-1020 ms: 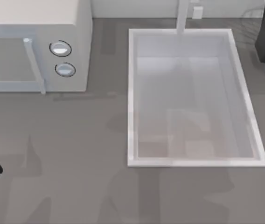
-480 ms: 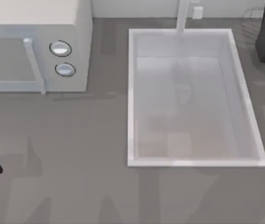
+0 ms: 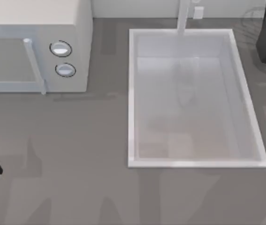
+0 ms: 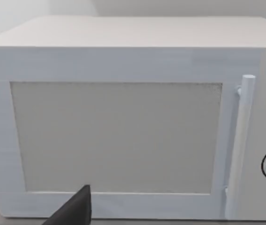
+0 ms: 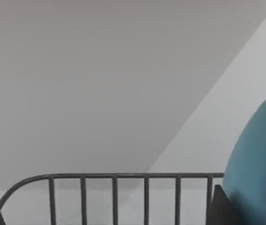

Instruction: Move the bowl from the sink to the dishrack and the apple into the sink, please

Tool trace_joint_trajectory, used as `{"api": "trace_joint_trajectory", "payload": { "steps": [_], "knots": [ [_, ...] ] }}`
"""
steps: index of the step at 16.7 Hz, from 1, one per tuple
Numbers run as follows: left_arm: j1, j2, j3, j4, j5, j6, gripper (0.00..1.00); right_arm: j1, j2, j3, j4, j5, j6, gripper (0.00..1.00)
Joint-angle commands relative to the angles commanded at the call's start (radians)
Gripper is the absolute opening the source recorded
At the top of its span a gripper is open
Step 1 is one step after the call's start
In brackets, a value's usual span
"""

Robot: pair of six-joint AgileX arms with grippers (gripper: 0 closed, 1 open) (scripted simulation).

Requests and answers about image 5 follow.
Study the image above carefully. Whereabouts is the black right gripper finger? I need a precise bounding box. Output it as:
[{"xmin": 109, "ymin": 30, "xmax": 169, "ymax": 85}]
[{"xmin": 207, "ymin": 184, "xmax": 240, "ymax": 225}]

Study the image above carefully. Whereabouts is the teal blue plate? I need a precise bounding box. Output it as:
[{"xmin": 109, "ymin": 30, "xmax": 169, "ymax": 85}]
[{"xmin": 222, "ymin": 82, "xmax": 266, "ymax": 225}]

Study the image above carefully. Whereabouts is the grey wire dish rack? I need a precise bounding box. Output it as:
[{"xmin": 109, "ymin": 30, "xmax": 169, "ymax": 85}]
[{"xmin": 0, "ymin": 172, "xmax": 225, "ymax": 225}]

